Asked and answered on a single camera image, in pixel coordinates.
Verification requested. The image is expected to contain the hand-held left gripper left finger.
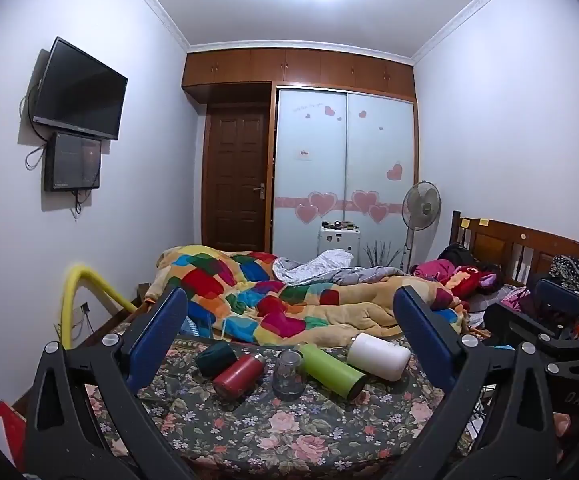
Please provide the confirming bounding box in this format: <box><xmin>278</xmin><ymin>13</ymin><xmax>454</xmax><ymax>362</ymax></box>
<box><xmin>24</xmin><ymin>286</ymin><xmax>196</xmax><ymax>480</ymax></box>

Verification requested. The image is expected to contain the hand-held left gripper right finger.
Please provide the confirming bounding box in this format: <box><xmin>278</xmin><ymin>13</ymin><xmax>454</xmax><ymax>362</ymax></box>
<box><xmin>384</xmin><ymin>285</ymin><xmax>558</xmax><ymax>480</ymax></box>

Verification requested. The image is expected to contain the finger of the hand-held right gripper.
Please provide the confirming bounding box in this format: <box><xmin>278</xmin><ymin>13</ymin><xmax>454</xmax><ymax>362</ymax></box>
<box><xmin>483</xmin><ymin>302</ymin><xmax>579</xmax><ymax>361</ymax></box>
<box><xmin>535</xmin><ymin>279</ymin><xmax>579</xmax><ymax>326</ymax></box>

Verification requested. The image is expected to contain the white cup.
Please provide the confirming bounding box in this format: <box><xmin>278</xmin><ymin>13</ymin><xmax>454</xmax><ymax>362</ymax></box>
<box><xmin>346</xmin><ymin>332</ymin><xmax>412</xmax><ymax>383</ymax></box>

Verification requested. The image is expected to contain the dark green cup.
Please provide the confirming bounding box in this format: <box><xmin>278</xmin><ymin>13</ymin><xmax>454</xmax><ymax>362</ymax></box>
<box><xmin>196</xmin><ymin>342</ymin><xmax>239</xmax><ymax>379</ymax></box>

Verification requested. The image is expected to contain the light green cup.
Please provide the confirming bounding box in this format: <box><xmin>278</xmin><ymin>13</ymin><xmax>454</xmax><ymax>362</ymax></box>
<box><xmin>298</xmin><ymin>342</ymin><xmax>368</xmax><ymax>401</ymax></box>

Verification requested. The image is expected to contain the clear glass cup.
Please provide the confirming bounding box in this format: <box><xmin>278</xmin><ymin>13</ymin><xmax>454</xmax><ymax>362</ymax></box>
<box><xmin>272</xmin><ymin>350</ymin><xmax>306</xmax><ymax>401</ymax></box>

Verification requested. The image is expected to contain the black white patterned bag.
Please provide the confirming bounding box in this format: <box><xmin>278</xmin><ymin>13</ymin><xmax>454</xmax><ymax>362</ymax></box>
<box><xmin>549</xmin><ymin>255</ymin><xmax>579</xmax><ymax>292</ymax></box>

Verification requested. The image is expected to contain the red plush toy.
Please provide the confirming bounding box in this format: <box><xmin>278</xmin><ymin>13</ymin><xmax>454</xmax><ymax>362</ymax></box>
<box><xmin>443</xmin><ymin>264</ymin><xmax>498</xmax><ymax>302</ymax></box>

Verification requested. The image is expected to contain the wooden headboard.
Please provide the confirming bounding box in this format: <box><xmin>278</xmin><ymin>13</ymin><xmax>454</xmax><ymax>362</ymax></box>
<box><xmin>450</xmin><ymin>210</ymin><xmax>579</xmax><ymax>302</ymax></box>

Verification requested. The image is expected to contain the pink cloth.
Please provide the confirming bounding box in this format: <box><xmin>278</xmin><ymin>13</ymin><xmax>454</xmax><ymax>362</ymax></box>
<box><xmin>413</xmin><ymin>258</ymin><xmax>456</xmax><ymax>279</ymax></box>

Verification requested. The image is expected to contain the red bottle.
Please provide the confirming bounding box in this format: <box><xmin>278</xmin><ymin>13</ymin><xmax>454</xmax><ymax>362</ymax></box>
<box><xmin>213</xmin><ymin>352</ymin><xmax>266</xmax><ymax>400</ymax></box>

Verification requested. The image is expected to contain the yellow foam tube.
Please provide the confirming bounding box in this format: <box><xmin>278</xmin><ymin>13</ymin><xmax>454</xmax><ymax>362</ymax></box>
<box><xmin>58</xmin><ymin>266</ymin><xmax>138</xmax><ymax>349</ymax></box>

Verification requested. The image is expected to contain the colourful patchwork blanket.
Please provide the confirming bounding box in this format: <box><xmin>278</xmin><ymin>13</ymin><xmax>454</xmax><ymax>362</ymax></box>
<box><xmin>142</xmin><ymin>245</ymin><xmax>471</xmax><ymax>347</ymax></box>

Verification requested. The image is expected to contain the grey white cloth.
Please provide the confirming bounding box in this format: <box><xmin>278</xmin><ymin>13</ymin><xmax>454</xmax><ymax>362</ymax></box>
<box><xmin>272</xmin><ymin>249</ymin><xmax>405</xmax><ymax>287</ymax></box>

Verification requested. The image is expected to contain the small white cabinet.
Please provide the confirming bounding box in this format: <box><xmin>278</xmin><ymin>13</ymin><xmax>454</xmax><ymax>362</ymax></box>
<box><xmin>318</xmin><ymin>224</ymin><xmax>361</xmax><ymax>262</ymax></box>

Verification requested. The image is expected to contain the standing fan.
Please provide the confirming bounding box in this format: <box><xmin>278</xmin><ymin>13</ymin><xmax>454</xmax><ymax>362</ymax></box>
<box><xmin>400</xmin><ymin>181</ymin><xmax>443</xmax><ymax>274</ymax></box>

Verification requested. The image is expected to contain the floral bed sheet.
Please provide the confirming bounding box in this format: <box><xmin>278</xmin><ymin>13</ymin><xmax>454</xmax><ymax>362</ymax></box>
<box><xmin>80</xmin><ymin>332</ymin><xmax>490</xmax><ymax>467</ymax></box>

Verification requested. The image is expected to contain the red paper sheet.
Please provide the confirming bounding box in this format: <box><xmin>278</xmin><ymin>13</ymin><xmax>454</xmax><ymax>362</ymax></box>
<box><xmin>0</xmin><ymin>400</ymin><xmax>28</xmax><ymax>472</ymax></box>

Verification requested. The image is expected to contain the brown wooden door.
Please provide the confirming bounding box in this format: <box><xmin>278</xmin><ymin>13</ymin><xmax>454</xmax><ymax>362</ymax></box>
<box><xmin>202</xmin><ymin>102</ymin><xmax>273</xmax><ymax>254</ymax></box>

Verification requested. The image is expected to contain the sliding wardrobe with heart stickers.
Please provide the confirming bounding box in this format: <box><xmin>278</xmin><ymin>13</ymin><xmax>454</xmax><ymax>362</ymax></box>
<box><xmin>271</xmin><ymin>82</ymin><xmax>418</xmax><ymax>274</ymax></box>

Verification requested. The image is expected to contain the wooden overhead cabinet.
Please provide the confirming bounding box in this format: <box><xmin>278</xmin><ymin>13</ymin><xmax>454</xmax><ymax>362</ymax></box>
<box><xmin>182</xmin><ymin>48</ymin><xmax>417</xmax><ymax>107</ymax></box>

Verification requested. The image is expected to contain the small black wall screen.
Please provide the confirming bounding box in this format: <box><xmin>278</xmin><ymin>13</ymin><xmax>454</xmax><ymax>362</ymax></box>
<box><xmin>44</xmin><ymin>131</ymin><xmax>102</xmax><ymax>193</ymax></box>

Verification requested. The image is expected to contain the black television cable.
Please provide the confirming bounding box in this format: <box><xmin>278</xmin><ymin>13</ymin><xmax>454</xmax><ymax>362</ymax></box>
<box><xmin>18</xmin><ymin>77</ymin><xmax>48</xmax><ymax>172</ymax></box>

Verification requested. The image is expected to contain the black wall television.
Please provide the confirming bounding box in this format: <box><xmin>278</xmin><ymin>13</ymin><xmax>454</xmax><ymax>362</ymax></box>
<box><xmin>32</xmin><ymin>36</ymin><xmax>129</xmax><ymax>141</ymax></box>

